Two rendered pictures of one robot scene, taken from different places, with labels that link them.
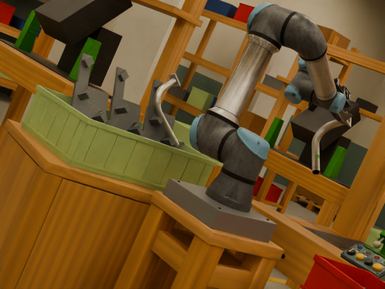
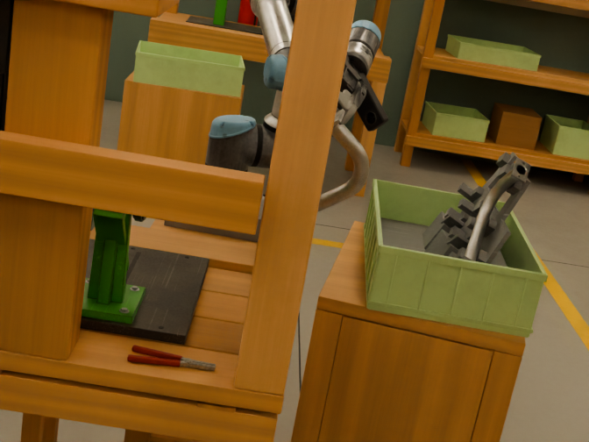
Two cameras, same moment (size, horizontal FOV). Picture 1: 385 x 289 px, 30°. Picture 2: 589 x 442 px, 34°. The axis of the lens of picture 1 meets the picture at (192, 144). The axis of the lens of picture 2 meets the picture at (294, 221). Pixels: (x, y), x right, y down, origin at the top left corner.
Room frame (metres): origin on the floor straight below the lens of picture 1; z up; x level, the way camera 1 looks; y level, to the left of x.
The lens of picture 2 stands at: (4.03, -1.89, 1.70)
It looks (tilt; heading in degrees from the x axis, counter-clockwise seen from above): 18 degrees down; 131
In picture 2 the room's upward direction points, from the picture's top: 10 degrees clockwise
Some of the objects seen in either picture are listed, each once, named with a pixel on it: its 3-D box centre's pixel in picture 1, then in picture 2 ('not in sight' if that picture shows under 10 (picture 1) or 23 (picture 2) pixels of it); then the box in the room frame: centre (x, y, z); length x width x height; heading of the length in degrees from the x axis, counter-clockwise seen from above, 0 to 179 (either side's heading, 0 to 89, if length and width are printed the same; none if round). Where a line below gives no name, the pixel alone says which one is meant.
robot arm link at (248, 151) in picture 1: (246, 152); (233, 140); (2.25, -0.16, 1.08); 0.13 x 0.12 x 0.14; 59
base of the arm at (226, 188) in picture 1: (233, 187); not in sight; (2.24, -0.17, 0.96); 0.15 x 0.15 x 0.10
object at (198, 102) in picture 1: (231, 98); not in sight; (8.78, -0.21, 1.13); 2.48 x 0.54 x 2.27; 45
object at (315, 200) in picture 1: (333, 202); not in sight; (11.70, -2.49, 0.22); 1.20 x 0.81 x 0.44; 138
